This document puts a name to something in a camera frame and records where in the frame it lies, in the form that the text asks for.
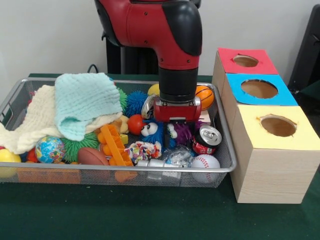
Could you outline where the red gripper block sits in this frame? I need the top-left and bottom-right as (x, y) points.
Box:
(153, 99), (202, 148)

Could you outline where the mint waffle cloth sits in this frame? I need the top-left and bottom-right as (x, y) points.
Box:
(53, 72), (123, 142)

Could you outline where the shallow silver mesh bin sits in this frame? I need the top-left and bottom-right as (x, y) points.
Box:
(0, 76), (237, 188)

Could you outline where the wooden box with three holes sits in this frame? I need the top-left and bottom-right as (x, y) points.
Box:
(211, 47), (320, 205)

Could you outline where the purple spiky rubber ball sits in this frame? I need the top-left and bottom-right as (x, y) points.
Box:
(172, 119), (204, 146)

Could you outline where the blue spiky toy with eyes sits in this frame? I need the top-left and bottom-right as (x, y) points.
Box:
(139, 118), (179, 149)

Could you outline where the white toy baseball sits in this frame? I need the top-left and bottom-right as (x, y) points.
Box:
(191, 154), (221, 183)

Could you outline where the orange toy basketball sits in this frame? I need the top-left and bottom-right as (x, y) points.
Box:
(194, 85), (215, 111)

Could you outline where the orange plastic building brick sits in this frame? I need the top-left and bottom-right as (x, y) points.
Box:
(96, 124), (134, 167)

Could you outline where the dark green table cloth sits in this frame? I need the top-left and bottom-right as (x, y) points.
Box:
(0, 72), (320, 240)

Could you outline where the brown toy football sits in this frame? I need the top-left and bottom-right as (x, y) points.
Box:
(77, 147), (110, 166)

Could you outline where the globe print ball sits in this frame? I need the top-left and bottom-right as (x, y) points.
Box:
(35, 136), (67, 164)

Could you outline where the dark green side-table cloth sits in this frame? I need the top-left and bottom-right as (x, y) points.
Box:
(298, 79), (320, 102)

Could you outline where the cream waffle cloth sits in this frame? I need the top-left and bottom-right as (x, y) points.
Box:
(0, 84), (123, 155)

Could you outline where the black upright panel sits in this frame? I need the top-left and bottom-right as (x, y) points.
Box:
(287, 3), (320, 88)

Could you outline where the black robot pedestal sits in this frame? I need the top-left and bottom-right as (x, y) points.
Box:
(101, 0), (202, 76)

